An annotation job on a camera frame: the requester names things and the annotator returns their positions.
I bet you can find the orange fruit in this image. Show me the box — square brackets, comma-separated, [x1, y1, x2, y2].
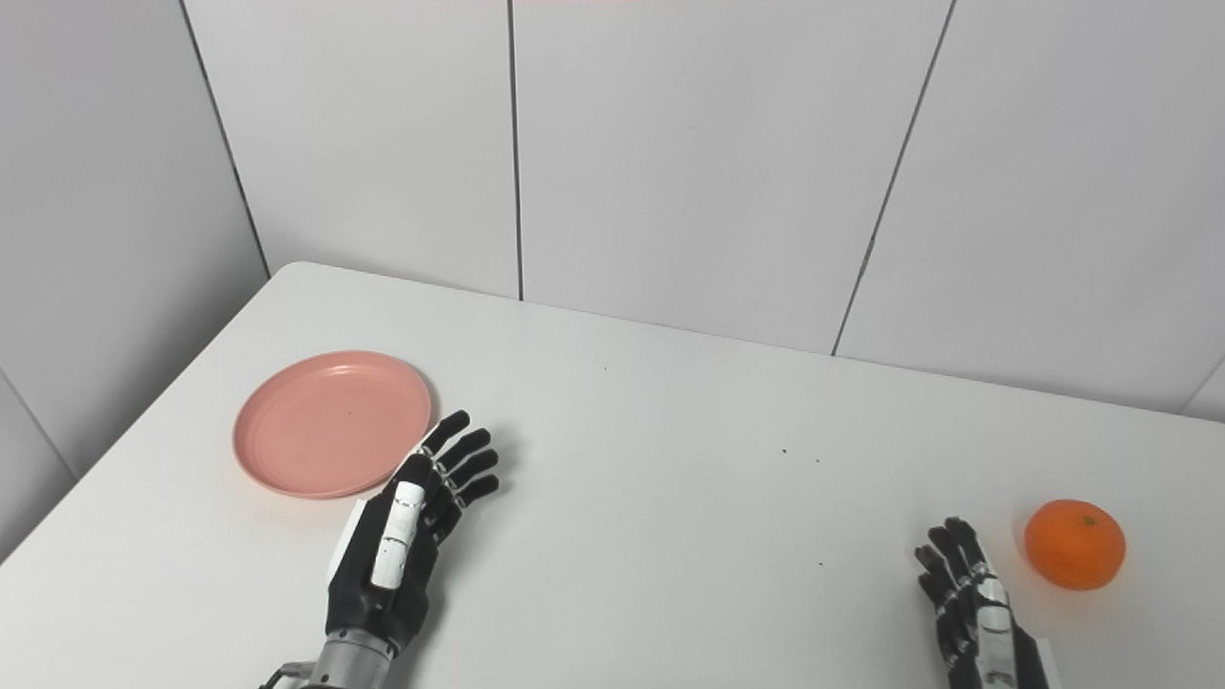
[1024, 499, 1127, 590]

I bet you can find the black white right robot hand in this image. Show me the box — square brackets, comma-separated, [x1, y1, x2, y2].
[914, 517, 1058, 689]

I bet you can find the pink round plate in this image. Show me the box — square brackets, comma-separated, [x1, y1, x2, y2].
[233, 350, 434, 500]

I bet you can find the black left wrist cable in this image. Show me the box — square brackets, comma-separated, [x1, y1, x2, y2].
[256, 660, 317, 689]

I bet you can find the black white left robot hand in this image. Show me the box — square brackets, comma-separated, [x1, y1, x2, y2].
[325, 410, 501, 661]

